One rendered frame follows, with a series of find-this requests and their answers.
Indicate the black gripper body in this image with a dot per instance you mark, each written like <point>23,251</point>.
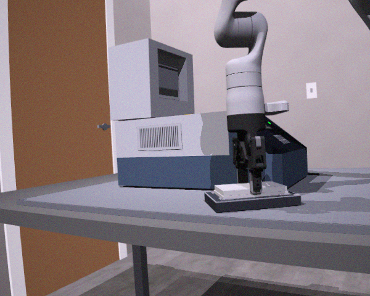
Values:
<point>248,124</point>

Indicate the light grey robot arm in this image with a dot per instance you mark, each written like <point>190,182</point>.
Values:
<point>243,75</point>

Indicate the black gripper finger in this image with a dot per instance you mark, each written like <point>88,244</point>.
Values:
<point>258,159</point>
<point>242,171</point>

